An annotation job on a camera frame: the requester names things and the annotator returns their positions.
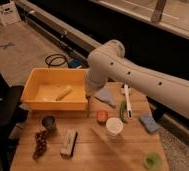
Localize yellow plastic bin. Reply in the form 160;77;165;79
21;68;87;111

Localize blue object on floor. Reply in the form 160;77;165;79
68;59;82;68

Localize bunch of purple grapes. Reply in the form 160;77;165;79
33;130;48;160

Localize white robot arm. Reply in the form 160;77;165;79
85;40;189;119

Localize orange red round object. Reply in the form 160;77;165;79
97;110;108;123

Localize blue cloth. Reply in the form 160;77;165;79
95;87;116;108

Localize white paper cup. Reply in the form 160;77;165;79
106;117;123;138

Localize wooden block eraser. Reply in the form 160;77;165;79
60;129;78;157

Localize yellow corn cob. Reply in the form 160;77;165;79
56;86;72;101

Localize silver metal fork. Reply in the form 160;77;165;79
86;95;90;117

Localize white storage box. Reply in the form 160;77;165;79
0;1;21;26

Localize metal can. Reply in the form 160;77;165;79
42;116;57;133

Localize blue sponge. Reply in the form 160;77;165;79
139;113;159;134

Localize black coiled cable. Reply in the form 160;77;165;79
44;53;69;68

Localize green small bowl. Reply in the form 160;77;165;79
143;152;162;171

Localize black chair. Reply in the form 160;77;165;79
0;49;25;171

